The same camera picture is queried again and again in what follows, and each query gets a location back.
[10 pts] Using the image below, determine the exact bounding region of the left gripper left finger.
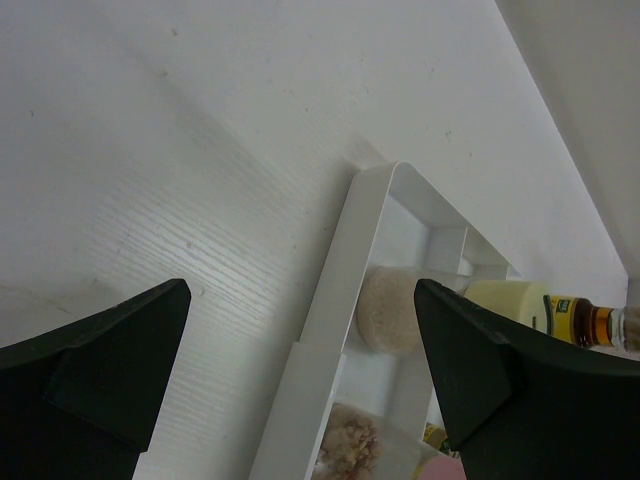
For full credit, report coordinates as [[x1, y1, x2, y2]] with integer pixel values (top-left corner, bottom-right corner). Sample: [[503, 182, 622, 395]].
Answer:
[[1, 279, 191, 479]]

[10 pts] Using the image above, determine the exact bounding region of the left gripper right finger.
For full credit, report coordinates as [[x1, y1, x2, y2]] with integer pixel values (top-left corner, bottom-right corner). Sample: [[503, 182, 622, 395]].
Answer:
[[414, 279, 639, 479]]

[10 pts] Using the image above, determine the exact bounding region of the brown bottle yellow label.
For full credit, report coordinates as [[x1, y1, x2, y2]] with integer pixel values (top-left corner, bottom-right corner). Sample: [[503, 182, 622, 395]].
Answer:
[[423, 423, 459, 458], [543, 295, 639, 352]]

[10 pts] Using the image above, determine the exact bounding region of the yellow-lid spice bottle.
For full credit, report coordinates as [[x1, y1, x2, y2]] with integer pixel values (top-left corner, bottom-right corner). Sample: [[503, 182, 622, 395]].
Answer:
[[355, 266, 553, 355]]

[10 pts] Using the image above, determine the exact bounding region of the pink-lid spice bottle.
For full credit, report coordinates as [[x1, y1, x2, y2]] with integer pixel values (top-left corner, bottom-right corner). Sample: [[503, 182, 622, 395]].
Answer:
[[312, 403, 466, 480]]

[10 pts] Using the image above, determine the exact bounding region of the white three-compartment tray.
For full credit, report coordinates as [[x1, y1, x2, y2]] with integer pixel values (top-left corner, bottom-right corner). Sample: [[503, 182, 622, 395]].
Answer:
[[250, 162, 518, 479]]

